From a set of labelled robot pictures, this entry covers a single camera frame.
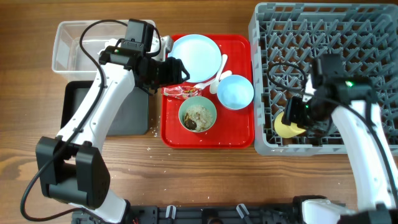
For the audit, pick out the white tissue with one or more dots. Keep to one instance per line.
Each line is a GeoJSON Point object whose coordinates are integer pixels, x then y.
{"type": "Point", "coordinates": [107, 46]}

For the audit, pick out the green bowl with food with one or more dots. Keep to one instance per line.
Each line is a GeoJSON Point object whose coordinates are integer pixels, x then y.
{"type": "Point", "coordinates": [197, 114]}

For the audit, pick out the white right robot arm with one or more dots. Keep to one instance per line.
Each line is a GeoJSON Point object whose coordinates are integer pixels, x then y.
{"type": "Point", "coordinates": [351, 104]}

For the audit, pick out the red candy wrapper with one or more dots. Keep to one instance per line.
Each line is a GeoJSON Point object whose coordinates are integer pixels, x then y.
{"type": "Point", "coordinates": [181, 92]}

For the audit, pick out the light blue bowl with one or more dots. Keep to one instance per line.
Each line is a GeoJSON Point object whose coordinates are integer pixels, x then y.
{"type": "Point", "coordinates": [235, 92]}

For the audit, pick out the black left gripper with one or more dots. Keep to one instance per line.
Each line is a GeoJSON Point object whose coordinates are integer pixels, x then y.
{"type": "Point", "coordinates": [174, 74]}

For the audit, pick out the white plastic spoon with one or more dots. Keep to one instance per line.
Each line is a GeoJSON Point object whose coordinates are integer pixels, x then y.
{"type": "Point", "coordinates": [214, 85]}
{"type": "Point", "coordinates": [202, 86]}

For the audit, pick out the clear plastic bin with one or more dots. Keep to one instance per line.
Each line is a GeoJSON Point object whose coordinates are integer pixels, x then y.
{"type": "Point", "coordinates": [69, 61]}

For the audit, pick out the red plastic tray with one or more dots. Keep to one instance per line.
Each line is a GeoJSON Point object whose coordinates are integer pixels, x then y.
{"type": "Point", "coordinates": [232, 129]}

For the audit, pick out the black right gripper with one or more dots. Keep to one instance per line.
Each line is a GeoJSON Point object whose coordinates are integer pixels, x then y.
{"type": "Point", "coordinates": [290, 116]}

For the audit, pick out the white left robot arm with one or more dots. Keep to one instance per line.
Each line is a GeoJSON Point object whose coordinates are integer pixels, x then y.
{"type": "Point", "coordinates": [71, 169]}

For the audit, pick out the black plastic tray bin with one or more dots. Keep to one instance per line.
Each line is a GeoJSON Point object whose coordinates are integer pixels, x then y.
{"type": "Point", "coordinates": [131, 118]}

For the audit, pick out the light blue plate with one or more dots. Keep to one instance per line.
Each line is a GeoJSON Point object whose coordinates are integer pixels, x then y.
{"type": "Point", "coordinates": [200, 55]}

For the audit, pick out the yellow plastic cup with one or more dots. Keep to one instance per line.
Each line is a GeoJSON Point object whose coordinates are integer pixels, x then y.
{"type": "Point", "coordinates": [284, 130]}

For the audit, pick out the grey plastic dishwasher rack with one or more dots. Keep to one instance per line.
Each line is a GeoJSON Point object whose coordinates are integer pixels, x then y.
{"type": "Point", "coordinates": [286, 37]}

